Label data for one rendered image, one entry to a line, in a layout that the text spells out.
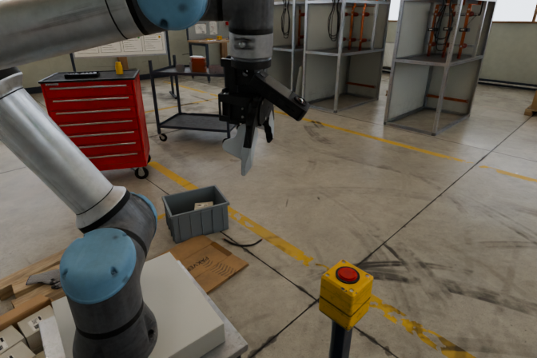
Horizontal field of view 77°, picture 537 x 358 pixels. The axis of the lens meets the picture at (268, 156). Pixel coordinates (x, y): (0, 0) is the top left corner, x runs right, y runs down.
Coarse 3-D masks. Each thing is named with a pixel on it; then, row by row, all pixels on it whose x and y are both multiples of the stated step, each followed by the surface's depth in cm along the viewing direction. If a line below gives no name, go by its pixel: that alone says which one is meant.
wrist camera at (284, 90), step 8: (264, 72) 61; (256, 80) 58; (264, 80) 59; (272, 80) 61; (256, 88) 59; (264, 88) 59; (272, 88) 58; (280, 88) 60; (264, 96) 59; (272, 96) 59; (280, 96) 58; (288, 96) 59; (296, 96) 60; (280, 104) 59; (288, 104) 59; (296, 104) 59; (304, 104) 60; (288, 112) 59; (296, 112) 59; (304, 112) 59; (296, 120) 60
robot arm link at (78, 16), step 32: (0, 0) 40; (32, 0) 39; (64, 0) 39; (96, 0) 39; (128, 0) 39; (160, 0) 37; (192, 0) 38; (0, 32) 39; (32, 32) 39; (64, 32) 40; (96, 32) 40; (128, 32) 41; (160, 32) 44; (0, 64) 42
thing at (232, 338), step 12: (180, 264) 96; (192, 276) 91; (216, 312) 80; (48, 324) 77; (228, 324) 77; (48, 336) 74; (228, 336) 74; (240, 336) 74; (48, 348) 71; (60, 348) 71; (216, 348) 71; (228, 348) 71; (240, 348) 71
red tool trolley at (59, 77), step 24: (72, 72) 302; (96, 72) 286; (120, 72) 294; (48, 96) 264; (72, 96) 268; (96, 96) 273; (120, 96) 278; (72, 120) 275; (96, 120) 280; (120, 120) 285; (144, 120) 324; (96, 144) 287; (120, 144) 291; (144, 144) 303; (120, 168) 300; (144, 168) 309
